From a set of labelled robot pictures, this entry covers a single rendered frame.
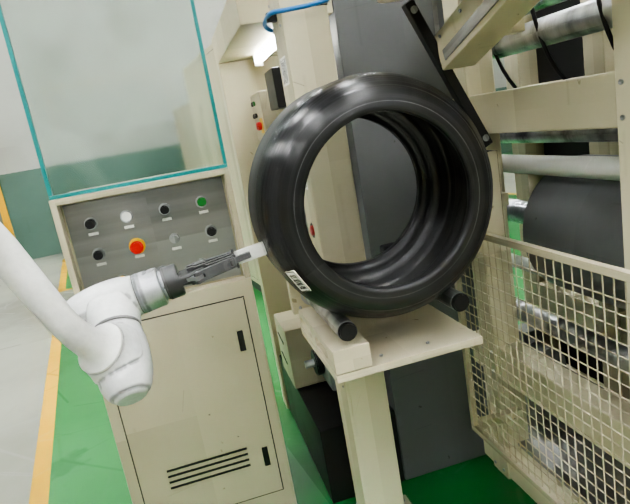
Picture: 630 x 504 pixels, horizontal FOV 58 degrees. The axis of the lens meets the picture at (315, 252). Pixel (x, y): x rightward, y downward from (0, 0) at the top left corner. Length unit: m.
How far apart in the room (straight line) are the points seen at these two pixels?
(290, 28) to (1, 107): 8.78
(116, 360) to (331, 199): 0.75
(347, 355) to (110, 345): 0.51
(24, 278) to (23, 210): 9.05
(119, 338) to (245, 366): 0.90
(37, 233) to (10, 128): 1.67
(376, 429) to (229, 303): 0.62
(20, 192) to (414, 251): 8.93
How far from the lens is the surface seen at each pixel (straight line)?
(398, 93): 1.25
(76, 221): 1.92
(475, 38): 1.49
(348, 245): 1.62
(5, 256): 1.09
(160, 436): 2.07
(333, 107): 1.20
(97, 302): 1.26
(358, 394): 1.77
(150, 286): 1.26
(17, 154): 10.11
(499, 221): 1.73
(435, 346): 1.39
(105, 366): 1.15
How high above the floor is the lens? 1.36
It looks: 13 degrees down
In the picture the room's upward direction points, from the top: 10 degrees counter-clockwise
